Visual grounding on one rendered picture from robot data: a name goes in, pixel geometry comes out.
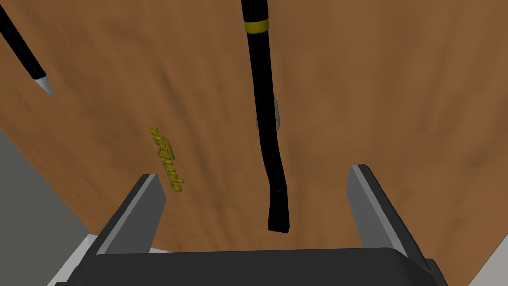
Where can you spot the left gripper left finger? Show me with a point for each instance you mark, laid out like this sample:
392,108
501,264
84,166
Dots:
133,220

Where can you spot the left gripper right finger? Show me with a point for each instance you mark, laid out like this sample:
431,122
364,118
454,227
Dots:
375,214

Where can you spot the yellow script lettering piece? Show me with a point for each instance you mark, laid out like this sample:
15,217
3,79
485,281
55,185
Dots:
166,159

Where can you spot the brown wooden table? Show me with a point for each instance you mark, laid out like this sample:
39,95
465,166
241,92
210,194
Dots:
377,87

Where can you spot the black tool with yellow band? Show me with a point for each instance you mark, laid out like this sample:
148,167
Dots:
265,119

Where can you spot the black pen with silver tip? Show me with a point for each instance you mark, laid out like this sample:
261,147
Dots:
24,55

